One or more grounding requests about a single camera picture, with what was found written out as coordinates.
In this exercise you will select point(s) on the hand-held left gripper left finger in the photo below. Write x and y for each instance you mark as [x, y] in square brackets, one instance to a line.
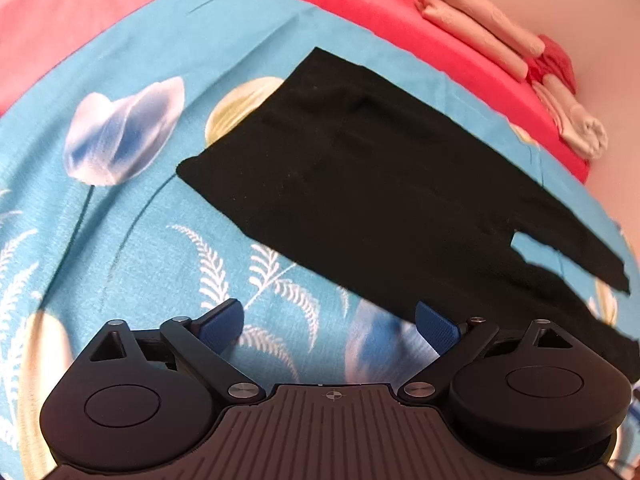
[221, 318]

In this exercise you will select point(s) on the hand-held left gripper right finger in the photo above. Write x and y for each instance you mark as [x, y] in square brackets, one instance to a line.
[436, 326]

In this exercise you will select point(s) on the black pants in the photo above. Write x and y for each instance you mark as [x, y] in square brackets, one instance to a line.
[375, 185]

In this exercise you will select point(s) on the blue floral blanket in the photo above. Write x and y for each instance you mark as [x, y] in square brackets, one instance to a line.
[150, 185]

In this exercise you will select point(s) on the cream folded blanket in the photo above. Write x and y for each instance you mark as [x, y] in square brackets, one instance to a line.
[575, 120]

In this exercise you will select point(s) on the pink pillow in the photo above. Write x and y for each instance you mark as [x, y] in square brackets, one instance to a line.
[470, 40]

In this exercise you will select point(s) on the red folded blanket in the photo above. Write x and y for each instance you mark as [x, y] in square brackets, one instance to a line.
[555, 62]

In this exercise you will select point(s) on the folded beige cloth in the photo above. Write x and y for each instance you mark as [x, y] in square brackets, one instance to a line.
[490, 15]

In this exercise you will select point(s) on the red bed sheet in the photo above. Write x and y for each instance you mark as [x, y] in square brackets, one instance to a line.
[375, 15]

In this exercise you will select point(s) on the pink bed sheet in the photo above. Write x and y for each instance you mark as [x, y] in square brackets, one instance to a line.
[60, 20]

